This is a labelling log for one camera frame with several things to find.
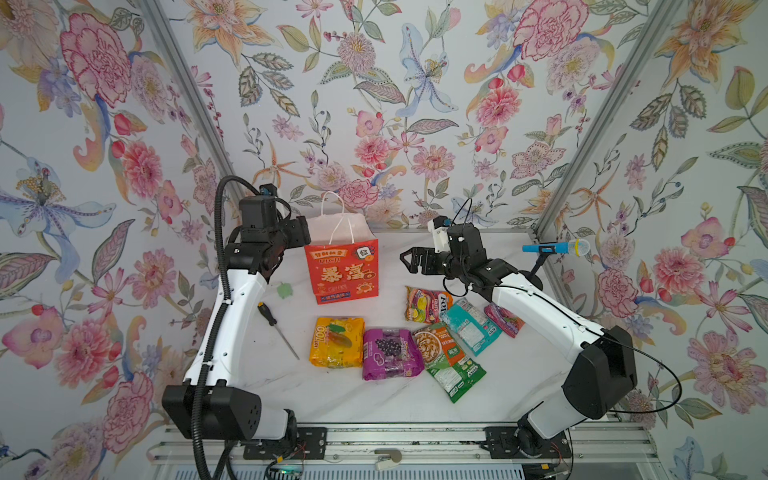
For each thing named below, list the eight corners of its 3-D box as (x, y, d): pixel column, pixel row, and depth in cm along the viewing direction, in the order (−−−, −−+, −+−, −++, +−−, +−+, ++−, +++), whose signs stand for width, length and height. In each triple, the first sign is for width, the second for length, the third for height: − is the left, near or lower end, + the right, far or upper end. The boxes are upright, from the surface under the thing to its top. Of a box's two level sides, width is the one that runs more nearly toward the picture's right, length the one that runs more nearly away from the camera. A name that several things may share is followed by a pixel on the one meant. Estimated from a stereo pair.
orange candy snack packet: (405, 323, 97) (406, 317, 95) (404, 292, 105) (404, 286, 102) (454, 323, 97) (456, 318, 95) (449, 292, 105) (450, 286, 102)
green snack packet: (455, 405, 81) (457, 403, 79) (427, 371, 87) (428, 367, 85) (486, 377, 86) (489, 374, 84) (458, 346, 92) (459, 343, 90)
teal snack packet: (476, 356, 91) (479, 351, 88) (438, 320, 98) (440, 314, 95) (499, 333, 95) (503, 328, 92) (461, 301, 103) (463, 295, 100)
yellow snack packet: (311, 369, 87) (307, 362, 83) (318, 326, 96) (315, 317, 92) (362, 369, 87) (361, 362, 83) (364, 326, 96) (363, 317, 92)
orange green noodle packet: (428, 374, 86) (430, 369, 83) (412, 336, 94) (413, 330, 91) (463, 361, 89) (466, 357, 86) (444, 325, 96) (446, 320, 93)
